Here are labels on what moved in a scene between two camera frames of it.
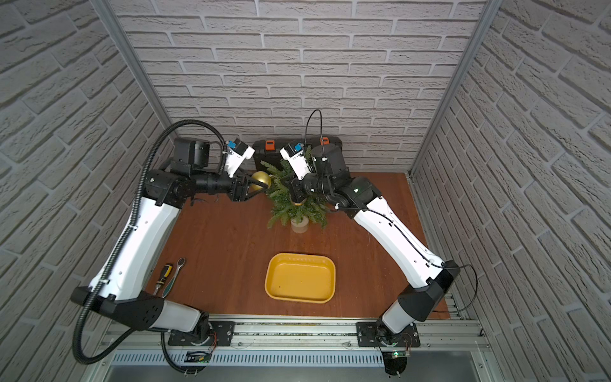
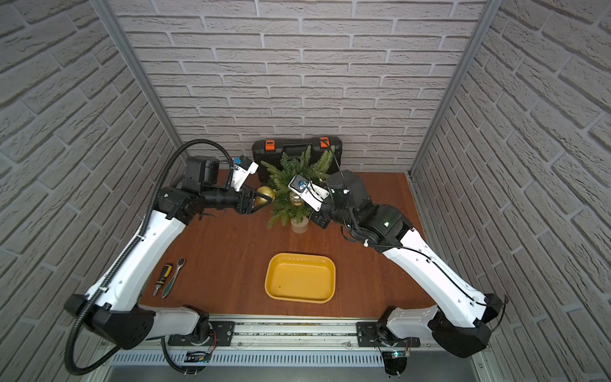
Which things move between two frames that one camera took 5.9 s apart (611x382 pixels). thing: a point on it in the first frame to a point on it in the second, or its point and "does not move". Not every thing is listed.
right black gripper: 297,195 to 319,221
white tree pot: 299,224 does not move
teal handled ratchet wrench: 180,262 does not move
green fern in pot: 283,208 does not move
